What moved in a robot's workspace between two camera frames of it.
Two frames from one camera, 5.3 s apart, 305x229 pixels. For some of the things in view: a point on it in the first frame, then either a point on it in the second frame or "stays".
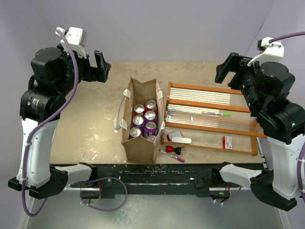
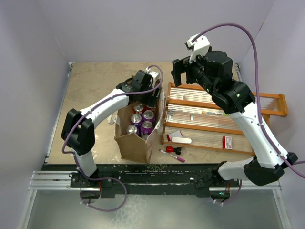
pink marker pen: [179, 159] stays
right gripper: [235, 62] -> [180, 66]
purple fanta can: [149, 116] stays
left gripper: [94, 74] -> [151, 101]
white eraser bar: [182, 140] stays
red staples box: [227, 142] stays
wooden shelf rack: [209, 117] stays
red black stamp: [170, 149] stays
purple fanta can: [135, 131] -> [131, 129]
